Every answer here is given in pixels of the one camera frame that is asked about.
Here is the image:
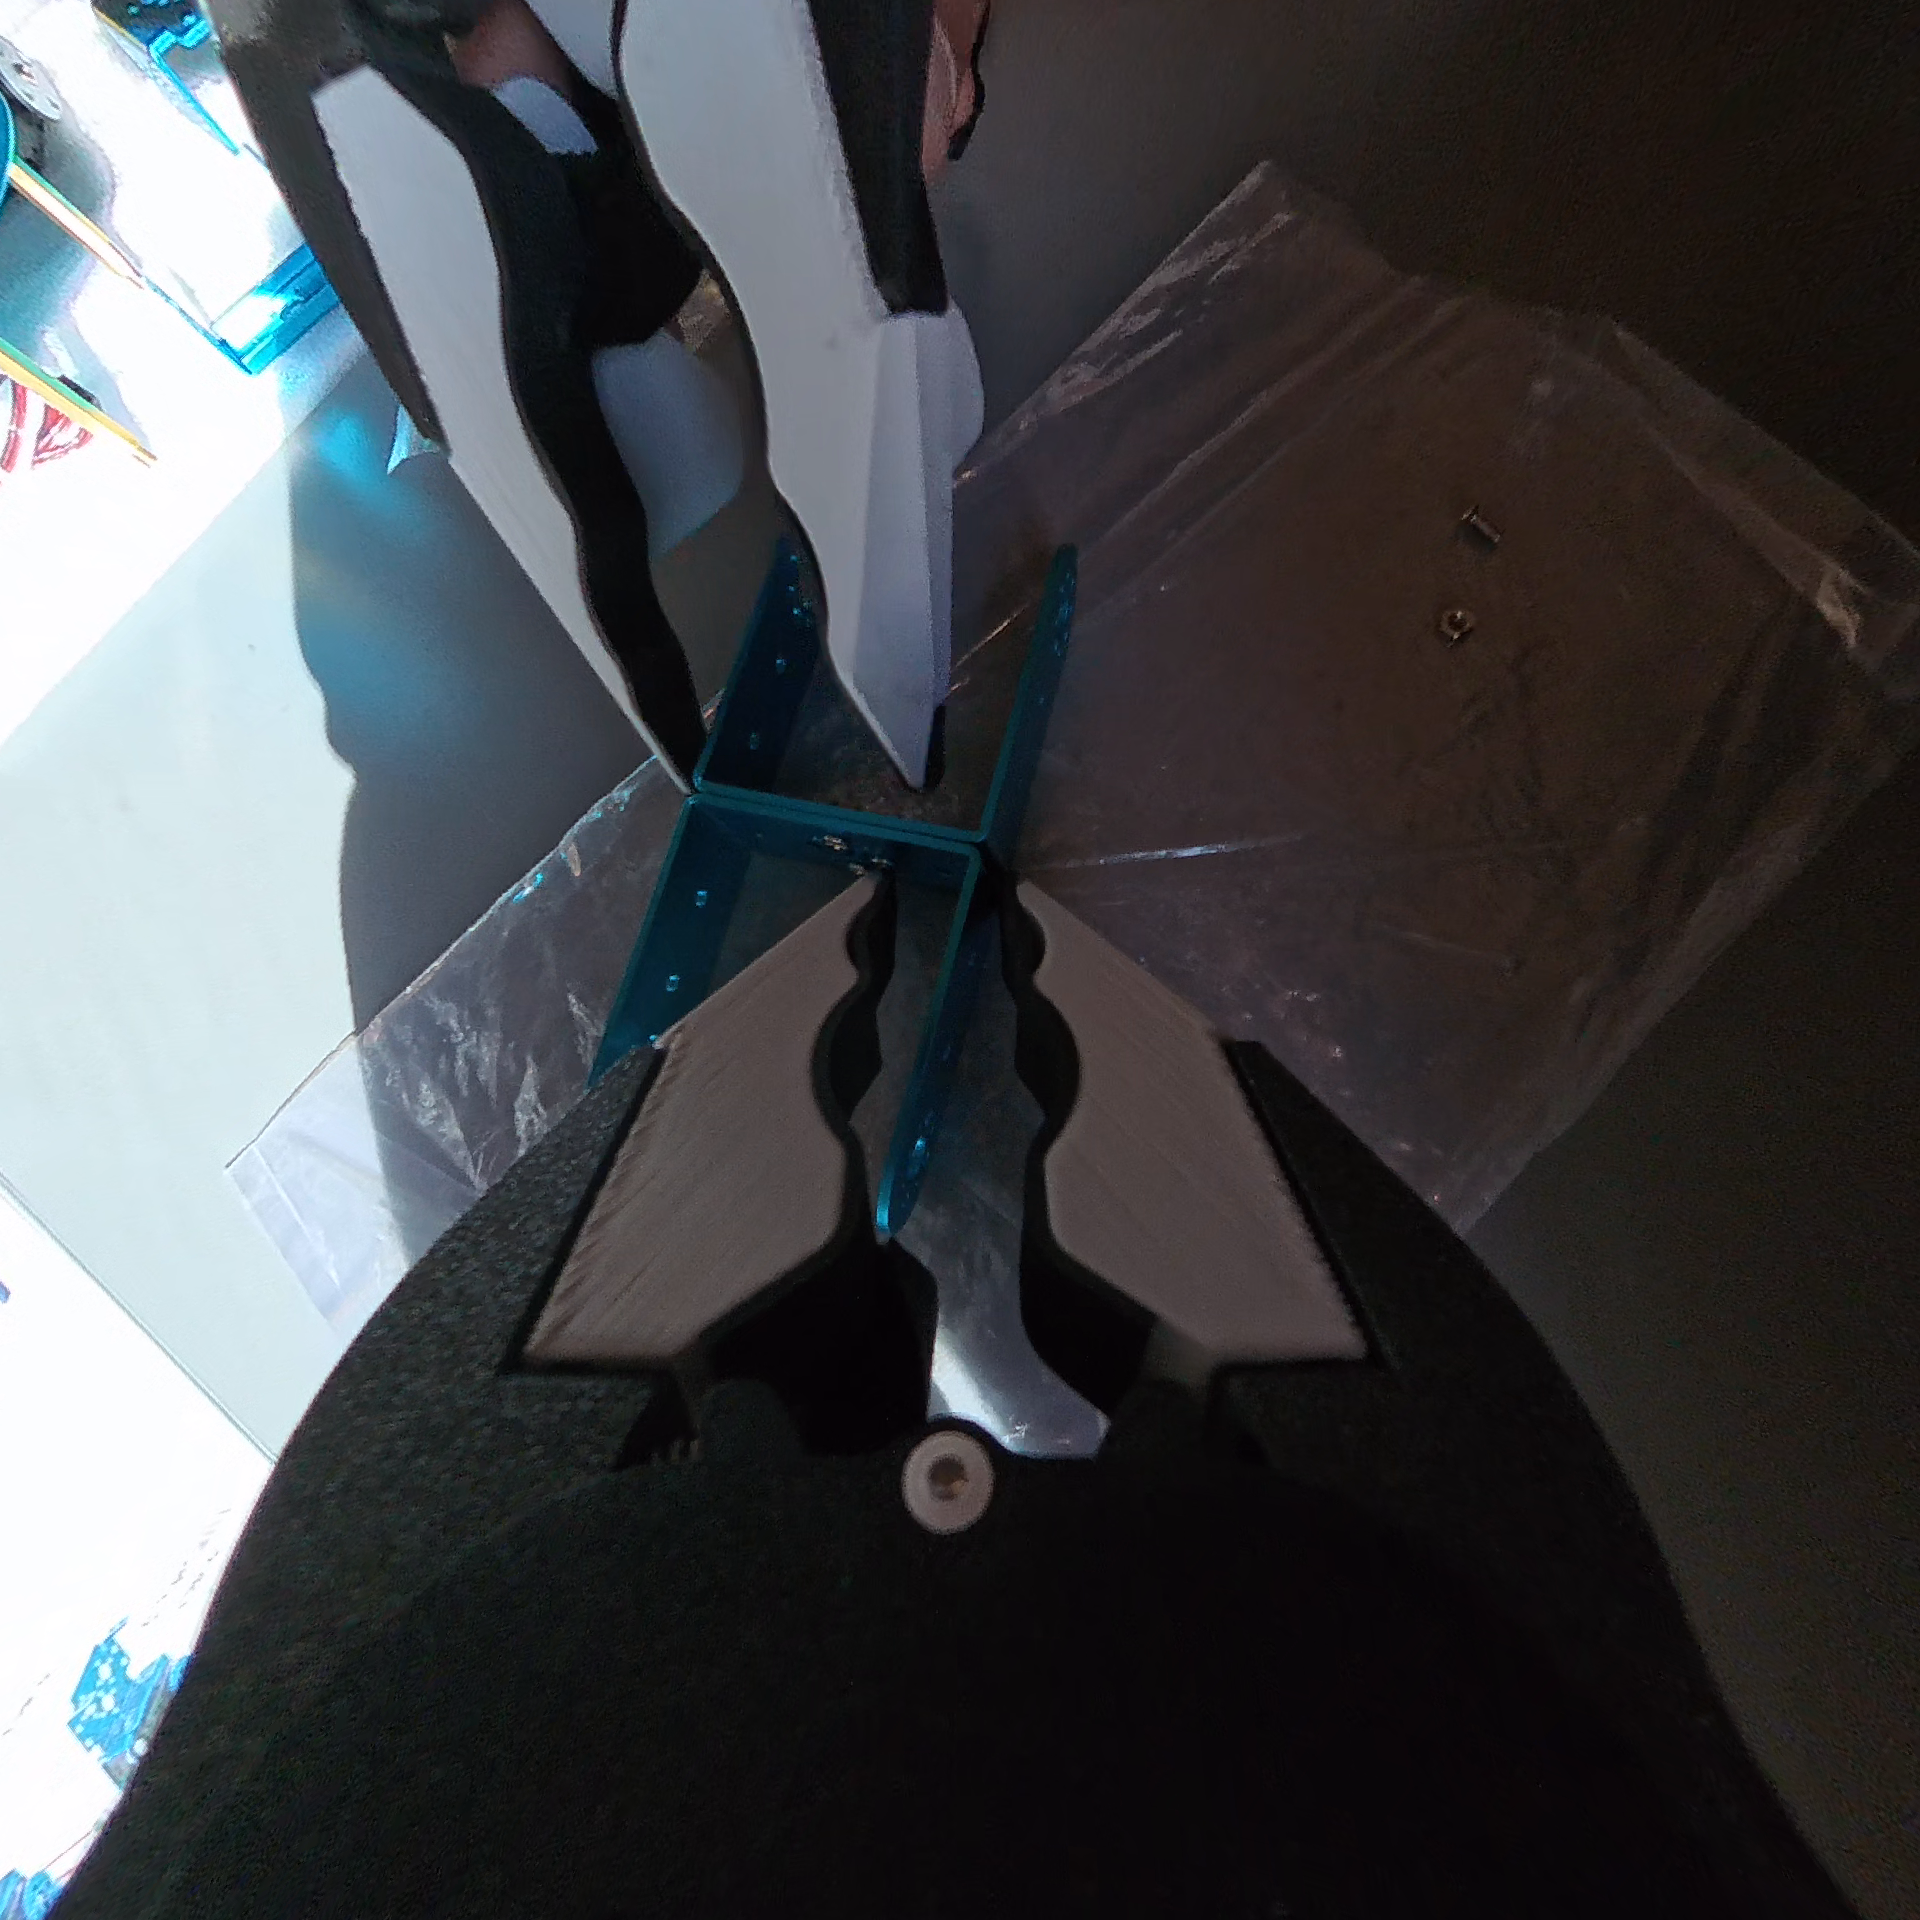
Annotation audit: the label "person's right hand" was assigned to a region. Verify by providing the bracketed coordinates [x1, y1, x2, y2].
[932, 0, 1005, 162]

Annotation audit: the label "blue metal bracket assembly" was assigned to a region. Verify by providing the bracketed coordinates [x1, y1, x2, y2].
[593, 536, 1086, 1241]

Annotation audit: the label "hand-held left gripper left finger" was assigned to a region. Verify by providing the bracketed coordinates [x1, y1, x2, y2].
[514, 885, 901, 1380]

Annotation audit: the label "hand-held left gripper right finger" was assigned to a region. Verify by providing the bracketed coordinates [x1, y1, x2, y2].
[1012, 881, 1375, 1372]

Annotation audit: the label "printed instruction manual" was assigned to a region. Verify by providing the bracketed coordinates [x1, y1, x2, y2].
[0, 1180, 277, 1920]

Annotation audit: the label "clear plastic bag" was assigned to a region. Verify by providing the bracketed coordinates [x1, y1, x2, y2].
[222, 156, 1920, 1325]

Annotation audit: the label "red wires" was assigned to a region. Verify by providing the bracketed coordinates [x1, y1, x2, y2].
[0, 389, 99, 493]

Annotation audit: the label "small blue metal bracket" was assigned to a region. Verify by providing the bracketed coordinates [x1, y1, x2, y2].
[135, 234, 342, 382]

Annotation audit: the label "brass standoff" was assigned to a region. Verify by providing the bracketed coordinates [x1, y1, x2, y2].
[0, 332, 159, 473]

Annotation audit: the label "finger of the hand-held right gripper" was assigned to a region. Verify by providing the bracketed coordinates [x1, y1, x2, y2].
[313, 64, 724, 790]
[611, 0, 999, 790]

